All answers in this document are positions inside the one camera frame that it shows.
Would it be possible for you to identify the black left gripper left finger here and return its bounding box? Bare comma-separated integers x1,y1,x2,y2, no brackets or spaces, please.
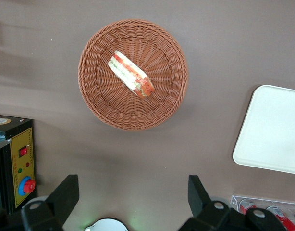
21,174,80,231

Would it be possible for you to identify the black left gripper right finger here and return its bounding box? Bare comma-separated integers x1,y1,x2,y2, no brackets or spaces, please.
178,175,232,231

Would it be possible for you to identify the layered sandwich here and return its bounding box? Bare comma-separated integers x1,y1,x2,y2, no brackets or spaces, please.
107,50,156,100

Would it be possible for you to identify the cream plastic tray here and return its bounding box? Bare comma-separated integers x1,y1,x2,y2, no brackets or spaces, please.
232,84,295,176

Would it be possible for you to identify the round brown wicker basket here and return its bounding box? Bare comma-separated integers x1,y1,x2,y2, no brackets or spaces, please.
77,19,189,132

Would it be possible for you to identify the black food warmer yellow panel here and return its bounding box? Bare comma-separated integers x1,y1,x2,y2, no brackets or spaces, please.
0,114,38,215

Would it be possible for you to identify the clear acrylic bottle rack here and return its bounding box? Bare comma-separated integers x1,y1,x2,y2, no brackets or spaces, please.
230,194,295,231

